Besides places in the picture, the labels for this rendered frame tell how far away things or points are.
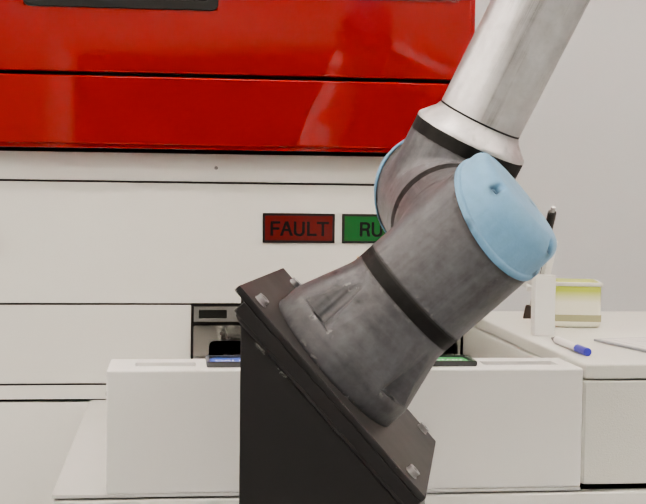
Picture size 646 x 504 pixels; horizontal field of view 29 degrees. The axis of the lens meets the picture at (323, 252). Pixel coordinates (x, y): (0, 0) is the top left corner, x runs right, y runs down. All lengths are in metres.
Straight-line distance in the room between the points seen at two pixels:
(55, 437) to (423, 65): 0.84
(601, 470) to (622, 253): 2.26
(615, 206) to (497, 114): 2.54
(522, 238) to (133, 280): 1.06
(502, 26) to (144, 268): 0.98
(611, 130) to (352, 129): 1.82
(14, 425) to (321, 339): 1.07
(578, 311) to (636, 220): 1.89
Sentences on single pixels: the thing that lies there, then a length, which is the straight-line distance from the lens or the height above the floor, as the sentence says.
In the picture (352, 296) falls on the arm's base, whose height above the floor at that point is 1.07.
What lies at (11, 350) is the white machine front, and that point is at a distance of 2.07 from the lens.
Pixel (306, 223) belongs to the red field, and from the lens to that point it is 2.04.
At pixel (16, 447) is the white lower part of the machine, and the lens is 2.09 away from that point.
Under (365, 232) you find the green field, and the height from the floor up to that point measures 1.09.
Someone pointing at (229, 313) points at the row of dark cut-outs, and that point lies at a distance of 2.04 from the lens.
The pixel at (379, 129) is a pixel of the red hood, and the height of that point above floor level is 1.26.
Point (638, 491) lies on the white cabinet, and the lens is 1.55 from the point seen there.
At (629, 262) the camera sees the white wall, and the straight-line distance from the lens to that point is 3.76.
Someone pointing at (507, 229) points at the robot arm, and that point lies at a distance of 1.08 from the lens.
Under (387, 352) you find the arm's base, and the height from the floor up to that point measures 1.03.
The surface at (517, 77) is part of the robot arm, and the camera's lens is 1.21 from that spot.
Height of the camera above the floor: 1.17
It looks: 3 degrees down
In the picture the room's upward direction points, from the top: 1 degrees clockwise
